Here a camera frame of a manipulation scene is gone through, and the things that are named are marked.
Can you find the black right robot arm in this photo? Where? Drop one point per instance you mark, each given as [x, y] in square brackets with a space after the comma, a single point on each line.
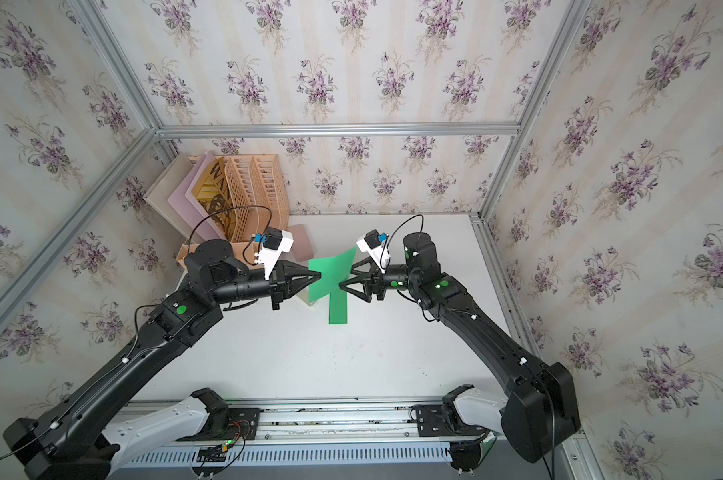
[536, 409]

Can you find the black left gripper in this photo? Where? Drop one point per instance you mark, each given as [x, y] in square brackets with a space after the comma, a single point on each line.
[280, 285]

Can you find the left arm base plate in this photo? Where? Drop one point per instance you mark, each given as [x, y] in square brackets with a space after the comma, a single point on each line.
[228, 426]

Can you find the peach plastic file organizer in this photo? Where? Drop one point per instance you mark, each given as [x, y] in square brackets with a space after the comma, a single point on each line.
[258, 192]

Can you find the pale green stapler case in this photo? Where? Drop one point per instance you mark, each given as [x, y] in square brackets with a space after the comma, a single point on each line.
[304, 297]

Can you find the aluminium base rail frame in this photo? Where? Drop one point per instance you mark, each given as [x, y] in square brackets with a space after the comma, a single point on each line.
[349, 432]

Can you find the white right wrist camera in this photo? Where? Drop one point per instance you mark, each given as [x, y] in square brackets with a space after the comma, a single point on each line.
[376, 245]

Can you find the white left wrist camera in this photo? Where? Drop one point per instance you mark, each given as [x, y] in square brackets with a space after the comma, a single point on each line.
[271, 245]

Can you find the green square paper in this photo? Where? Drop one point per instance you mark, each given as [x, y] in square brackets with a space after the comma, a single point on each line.
[338, 308]
[333, 270]

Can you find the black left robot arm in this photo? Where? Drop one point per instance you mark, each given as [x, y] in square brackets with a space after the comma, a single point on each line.
[80, 439]

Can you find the yellow black patterned book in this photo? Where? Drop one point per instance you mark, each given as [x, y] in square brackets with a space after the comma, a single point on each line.
[210, 190]

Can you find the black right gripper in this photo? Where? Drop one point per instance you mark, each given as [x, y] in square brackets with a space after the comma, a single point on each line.
[376, 278]

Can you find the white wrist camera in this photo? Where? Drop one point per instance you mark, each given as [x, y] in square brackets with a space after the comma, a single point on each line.
[271, 245]
[376, 245]

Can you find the pink folder board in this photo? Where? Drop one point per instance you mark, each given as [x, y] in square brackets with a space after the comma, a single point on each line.
[193, 204]

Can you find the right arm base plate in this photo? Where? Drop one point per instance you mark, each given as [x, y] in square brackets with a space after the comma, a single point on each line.
[436, 420]

